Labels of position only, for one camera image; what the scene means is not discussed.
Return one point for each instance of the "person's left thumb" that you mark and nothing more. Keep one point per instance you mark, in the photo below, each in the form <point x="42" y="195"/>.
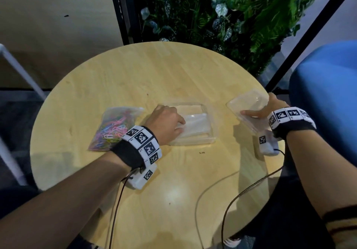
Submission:
<point x="178" y="120"/>

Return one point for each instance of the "blue chair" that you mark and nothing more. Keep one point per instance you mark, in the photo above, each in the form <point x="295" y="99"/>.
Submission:
<point x="326" y="89"/>

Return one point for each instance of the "person's right thumb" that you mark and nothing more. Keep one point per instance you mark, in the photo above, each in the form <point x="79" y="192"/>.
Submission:
<point x="252" y="113"/>

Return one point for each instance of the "striped sleeve cuff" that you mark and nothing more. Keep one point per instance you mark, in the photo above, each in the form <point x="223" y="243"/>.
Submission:
<point x="341" y="223"/>

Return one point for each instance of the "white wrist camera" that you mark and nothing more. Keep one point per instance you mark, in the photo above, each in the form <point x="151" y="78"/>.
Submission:
<point x="142" y="177"/>
<point x="267" y="144"/>

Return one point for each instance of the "marker-tile left wristband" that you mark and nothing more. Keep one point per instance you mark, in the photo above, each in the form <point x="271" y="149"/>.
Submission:
<point x="140" y="145"/>

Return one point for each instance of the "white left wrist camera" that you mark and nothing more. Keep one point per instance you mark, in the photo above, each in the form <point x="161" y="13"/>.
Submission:
<point x="142" y="177"/>

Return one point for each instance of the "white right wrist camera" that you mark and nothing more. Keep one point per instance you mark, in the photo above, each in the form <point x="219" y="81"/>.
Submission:
<point x="267" y="144"/>

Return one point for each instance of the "clear plastic lid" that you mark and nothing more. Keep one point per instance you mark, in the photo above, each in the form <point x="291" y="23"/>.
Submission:
<point x="246" y="101"/>

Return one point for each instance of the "person's left hand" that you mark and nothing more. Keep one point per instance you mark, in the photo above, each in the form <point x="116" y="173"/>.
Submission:
<point x="163" y="123"/>

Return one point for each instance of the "green artificial plant wall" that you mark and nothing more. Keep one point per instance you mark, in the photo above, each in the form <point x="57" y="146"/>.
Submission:
<point x="223" y="14"/>

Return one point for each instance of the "clear plastic container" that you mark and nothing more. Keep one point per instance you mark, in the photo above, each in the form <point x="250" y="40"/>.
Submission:
<point x="198" y="126"/>

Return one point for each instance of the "person's dark trousers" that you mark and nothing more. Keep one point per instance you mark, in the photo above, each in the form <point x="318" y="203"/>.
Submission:
<point x="287" y="215"/>

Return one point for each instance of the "person's left forearm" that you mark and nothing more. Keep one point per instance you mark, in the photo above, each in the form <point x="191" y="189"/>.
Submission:
<point x="61" y="201"/>

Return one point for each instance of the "marker-tile wristband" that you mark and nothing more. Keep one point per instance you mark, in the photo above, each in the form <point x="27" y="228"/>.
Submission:
<point x="140" y="145"/>
<point x="290" y="117"/>

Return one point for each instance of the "bag of colourful paper clips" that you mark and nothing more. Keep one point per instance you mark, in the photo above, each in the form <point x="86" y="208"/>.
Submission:
<point x="113" y="129"/>

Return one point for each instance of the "white pipe leg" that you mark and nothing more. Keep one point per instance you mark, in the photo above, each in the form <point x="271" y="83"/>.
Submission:
<point x="11" y="162"/>
<point x="22" y="70"/>

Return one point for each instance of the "black metal frame post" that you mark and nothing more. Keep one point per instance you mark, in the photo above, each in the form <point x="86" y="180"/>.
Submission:
<point x="309" y="34"/>
<point x="122" y="9"/>

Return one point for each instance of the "person's right hand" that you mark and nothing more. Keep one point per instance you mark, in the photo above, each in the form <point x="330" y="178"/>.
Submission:
<point x="270" y="107"/>

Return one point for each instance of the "person's right forearm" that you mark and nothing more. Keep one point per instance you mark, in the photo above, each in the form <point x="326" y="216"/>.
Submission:
<point x="320" y="173"/>

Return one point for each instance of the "marker-tile right wristband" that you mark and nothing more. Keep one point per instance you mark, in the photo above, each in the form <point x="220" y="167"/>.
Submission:
<point x="290" y="117"/>

